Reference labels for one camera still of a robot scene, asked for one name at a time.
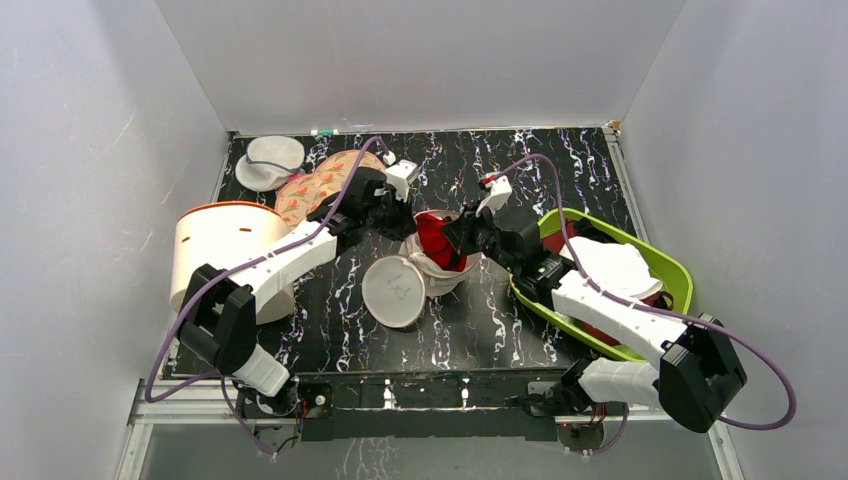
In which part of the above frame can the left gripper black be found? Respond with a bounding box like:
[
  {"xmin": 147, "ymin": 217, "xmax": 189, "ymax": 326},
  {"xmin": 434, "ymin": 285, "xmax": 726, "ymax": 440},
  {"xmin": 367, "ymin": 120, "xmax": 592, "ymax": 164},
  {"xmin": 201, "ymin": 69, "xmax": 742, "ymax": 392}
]
[{"xmin": 363, "ymin": 189, "xmax": 418, "ymax": 244}]

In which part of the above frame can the bright red black-trimmed bra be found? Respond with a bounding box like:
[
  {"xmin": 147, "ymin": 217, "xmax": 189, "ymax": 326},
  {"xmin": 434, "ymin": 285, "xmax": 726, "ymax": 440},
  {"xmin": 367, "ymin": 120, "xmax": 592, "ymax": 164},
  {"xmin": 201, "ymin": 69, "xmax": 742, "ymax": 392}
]
[{"xmin": 415, "ymin": 211, "xmax": 469, "ymax": 272}]

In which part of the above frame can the white mesh laundry bag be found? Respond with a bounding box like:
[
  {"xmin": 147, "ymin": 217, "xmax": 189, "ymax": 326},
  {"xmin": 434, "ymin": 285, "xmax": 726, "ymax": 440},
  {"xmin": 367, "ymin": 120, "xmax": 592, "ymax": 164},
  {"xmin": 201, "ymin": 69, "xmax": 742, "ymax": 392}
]
[{"xmin": 361, "ymin": 210, "xmax": 481, "ymax": 329}]

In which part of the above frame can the white padded bra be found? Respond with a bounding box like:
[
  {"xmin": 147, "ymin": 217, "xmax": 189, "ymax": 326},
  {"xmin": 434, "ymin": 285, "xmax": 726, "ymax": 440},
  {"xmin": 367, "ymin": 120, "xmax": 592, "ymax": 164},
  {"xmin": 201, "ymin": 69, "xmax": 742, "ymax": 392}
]
[{"xmin": 570, "ymin": 236, "xmax": 664, "ymax": 300}]

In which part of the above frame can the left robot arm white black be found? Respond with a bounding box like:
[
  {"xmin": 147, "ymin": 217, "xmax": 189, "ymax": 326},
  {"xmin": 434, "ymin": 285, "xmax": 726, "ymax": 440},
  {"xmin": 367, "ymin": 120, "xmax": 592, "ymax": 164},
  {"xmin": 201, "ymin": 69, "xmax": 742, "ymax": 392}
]
[{"xmin": 177, "ymin": 160, "xmax": 419, "ymax": 416}]

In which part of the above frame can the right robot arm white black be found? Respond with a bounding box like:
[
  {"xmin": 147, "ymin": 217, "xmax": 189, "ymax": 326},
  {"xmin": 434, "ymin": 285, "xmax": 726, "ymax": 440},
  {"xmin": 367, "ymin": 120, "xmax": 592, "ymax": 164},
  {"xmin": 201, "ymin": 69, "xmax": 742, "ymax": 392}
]
[{"xmin": 441, "ymin": 207, "xmax": 747, "ymax": 433}]

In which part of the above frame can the floral mesh laundry bag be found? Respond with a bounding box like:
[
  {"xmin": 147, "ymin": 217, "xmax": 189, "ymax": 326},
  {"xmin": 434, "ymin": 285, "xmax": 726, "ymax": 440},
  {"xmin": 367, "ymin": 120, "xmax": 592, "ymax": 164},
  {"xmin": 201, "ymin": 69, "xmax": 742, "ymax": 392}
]
[{"xmin": 274, "ymin": 150, "xmax": 359, "ymax": 230}]

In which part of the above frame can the small white grey-trimmed laundry bag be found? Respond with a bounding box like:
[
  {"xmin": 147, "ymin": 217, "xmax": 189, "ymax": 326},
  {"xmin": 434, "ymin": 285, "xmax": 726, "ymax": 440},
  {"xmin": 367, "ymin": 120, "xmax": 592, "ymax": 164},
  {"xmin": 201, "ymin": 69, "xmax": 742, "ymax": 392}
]
[{"xmin": 235, "ymin": 135, "xmax": 306, "ymax": 192}]

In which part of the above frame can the white cylindrical basket orange rim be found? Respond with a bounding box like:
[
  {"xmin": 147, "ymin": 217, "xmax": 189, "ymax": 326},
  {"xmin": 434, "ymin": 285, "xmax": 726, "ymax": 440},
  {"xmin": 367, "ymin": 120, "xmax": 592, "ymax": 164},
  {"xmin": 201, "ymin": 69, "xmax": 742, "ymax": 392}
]
[{"xmin": 170, "ymin": 201, "xmax": 291, "ymax": 311}]

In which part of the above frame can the green plastic basin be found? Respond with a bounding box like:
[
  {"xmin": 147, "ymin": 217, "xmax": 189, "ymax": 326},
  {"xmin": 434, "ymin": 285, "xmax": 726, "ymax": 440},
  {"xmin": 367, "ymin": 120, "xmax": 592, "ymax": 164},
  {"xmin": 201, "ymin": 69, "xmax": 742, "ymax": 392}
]
[{"xmin": 512, "ymin": 208, "xmax": 694, "ymax": 362}]

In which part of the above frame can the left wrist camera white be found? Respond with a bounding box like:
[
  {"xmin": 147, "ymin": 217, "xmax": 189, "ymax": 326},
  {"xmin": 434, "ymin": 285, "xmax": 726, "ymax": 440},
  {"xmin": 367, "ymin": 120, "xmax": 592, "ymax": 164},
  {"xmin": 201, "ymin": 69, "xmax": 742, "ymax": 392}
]
[{"xmin": 385, "ymin": 160, "xmax": 420, "ymax": 202}]

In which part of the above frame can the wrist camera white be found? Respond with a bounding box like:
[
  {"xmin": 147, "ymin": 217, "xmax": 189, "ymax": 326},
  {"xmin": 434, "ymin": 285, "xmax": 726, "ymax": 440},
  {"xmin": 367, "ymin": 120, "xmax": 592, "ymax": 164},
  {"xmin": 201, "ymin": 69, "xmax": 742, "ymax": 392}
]
[
  {"xmin": 476, "ymin": 172, "xmax": 513, "ymax": 216},
  {"xmin": 385, "ymin": 160, "xmax": 420, "ymax": 202}
]

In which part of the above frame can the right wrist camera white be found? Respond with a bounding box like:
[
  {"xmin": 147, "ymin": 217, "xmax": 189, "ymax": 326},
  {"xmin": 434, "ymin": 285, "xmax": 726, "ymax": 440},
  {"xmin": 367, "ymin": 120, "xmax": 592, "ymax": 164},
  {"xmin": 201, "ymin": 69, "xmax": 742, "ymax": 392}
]
[{"xmin": 476, "ymin": 172, "xmax": 513, "ymax": 216}]

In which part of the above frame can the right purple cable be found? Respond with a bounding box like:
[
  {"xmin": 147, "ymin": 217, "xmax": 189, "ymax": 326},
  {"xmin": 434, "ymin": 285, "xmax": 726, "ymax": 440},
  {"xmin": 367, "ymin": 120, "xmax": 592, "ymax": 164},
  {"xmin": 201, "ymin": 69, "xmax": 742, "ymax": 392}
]
[{"xmin": 482, "ymin": 153, "xmax": 798, "ymax": 456}]

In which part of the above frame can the purple cable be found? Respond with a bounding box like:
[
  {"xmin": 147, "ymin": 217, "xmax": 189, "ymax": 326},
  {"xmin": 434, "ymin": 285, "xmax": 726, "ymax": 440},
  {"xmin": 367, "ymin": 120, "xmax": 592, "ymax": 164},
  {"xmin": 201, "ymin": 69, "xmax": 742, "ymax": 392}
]
[
  {"xmin": 482, "ymin": 153, "xmax": 798, "ymax": 456},
  {"xmin": 144, "ymin": 136, "xmax": 395, "ymax": 458}
]

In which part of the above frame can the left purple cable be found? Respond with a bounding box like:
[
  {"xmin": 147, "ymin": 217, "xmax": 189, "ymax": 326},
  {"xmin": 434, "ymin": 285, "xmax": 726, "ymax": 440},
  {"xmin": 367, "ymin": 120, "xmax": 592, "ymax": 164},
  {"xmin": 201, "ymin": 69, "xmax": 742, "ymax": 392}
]
[{"xmin": 144, "ymin": 136, "xmax": 395, "ymax": 458}]

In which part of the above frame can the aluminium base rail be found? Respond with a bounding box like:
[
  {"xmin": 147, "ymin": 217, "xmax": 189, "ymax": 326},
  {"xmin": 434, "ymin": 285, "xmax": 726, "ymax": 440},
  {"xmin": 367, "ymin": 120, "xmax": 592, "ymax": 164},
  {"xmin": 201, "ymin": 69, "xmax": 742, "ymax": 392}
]
[{"xmin": 115, "ymin": 374, "xmax": 743, "ymax": 480}]

